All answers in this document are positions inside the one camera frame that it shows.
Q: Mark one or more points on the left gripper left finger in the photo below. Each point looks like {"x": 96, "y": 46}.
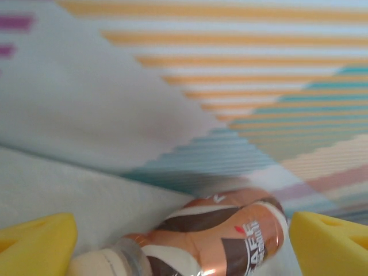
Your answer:
{"x": 31, "y": 247}

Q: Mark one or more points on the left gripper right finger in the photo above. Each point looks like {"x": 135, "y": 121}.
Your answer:
{"x": 333, "y": 247}

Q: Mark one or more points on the brown coffee label bottle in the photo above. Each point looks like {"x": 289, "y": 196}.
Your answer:
{"x": 215, "y": 238}

